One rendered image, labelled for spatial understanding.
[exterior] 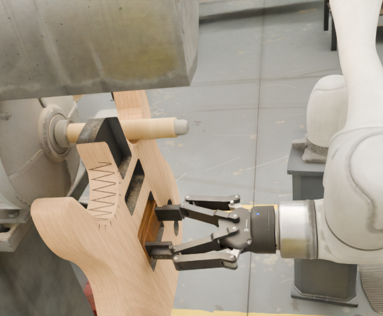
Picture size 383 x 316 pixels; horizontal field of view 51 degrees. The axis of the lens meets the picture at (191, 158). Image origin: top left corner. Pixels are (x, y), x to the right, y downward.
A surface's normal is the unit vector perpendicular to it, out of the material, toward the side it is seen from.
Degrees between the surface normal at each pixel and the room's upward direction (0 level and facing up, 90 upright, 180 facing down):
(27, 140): 87
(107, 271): 99
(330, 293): 90
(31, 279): 90
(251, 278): 0
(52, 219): 82
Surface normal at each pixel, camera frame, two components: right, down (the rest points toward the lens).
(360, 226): -0.52, 0.76
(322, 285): -0.29, 0.57
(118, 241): 0.97, -0.07
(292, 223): -0.23, -0.31
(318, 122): -0.66, 0.47
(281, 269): -0.15, -0.83
